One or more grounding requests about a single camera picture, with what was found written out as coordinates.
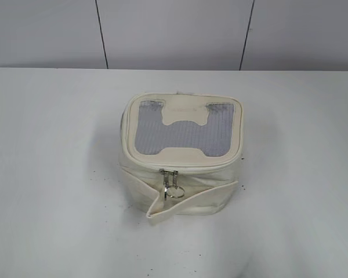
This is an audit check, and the cream zippered bag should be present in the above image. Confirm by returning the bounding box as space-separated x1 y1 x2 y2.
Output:
119 93 244 224

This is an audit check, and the silver ring zipper pull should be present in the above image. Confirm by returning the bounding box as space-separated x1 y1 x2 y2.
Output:
167 171 185 199

